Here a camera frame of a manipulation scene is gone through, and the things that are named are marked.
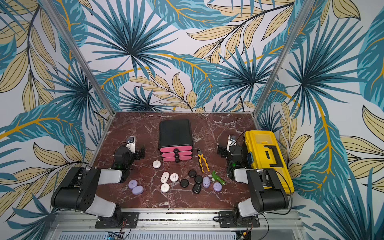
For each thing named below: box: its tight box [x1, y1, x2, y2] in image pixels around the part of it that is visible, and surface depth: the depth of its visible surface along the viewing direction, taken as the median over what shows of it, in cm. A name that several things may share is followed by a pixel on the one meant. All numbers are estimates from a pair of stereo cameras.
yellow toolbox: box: [244, 130, 295, 195], surface depth 82 cm
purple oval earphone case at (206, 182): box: [202, 176, 211, 188], surface depth 85 cm
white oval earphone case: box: [160, 171, 170, 184], surface depth 87 cm
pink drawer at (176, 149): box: [159, 146, 193, 152], surface depth 83 cm
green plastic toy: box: [212, 170, 226, 186], surface depth 88 cm
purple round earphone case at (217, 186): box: [213, 182, 223, 192], surface depth 85 cm
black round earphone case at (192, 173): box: [188, 169, 197, 178], surface depth 90 cm
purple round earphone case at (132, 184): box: [128, 179, 138, 189], surface depth 85 cm
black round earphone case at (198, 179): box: [195, 175, 203, 183], surface depth 88 cm
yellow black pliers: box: [197, 147, 210, 173], surface depth 95 cm
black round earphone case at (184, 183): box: [180, 179, 189, 188], surface depth 86 cm
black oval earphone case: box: [192, 183, 202, 194], surface depth 85 cm
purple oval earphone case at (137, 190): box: [132, 185, 144, 195], surface depth 83 cm
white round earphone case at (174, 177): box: [169, 172, 179, 182], surface depth 87 cm
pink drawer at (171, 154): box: [161, 151, 193, 158], surface depth 87 cm
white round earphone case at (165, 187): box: [160, 183, 170, 193], surface depth 84 cm
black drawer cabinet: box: [158, 119, 194, 158], surface depth 88 cm
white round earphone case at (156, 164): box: [152, 160, 161, 169], surface depth 92 cm
